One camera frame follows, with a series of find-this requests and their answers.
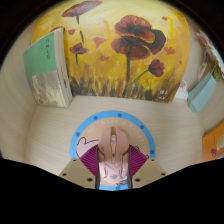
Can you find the pink computer mouse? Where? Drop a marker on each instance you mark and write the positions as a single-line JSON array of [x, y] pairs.
[[113, 155]]

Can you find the orange card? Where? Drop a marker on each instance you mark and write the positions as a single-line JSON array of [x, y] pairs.
[[215, 143]]

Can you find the green and beige book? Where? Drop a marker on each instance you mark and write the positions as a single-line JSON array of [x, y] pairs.
[[41, 66]]

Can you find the teal faceted vase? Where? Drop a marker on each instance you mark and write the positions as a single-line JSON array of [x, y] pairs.
[[201, 95]]

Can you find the small white charger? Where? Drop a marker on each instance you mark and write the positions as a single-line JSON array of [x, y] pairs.
[[182, 92]]

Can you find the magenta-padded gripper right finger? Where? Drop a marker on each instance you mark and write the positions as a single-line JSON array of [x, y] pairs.
[[137, 164]]

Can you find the round blue-rimmed cartoon mouse pad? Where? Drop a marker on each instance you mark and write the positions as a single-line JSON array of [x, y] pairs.
[[86, 133]]

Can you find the yellow poppy flower painting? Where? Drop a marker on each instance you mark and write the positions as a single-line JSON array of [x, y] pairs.
[[100, 73]]

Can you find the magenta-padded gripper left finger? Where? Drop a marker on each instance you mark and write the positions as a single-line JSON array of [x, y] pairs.
[[89, 164]]

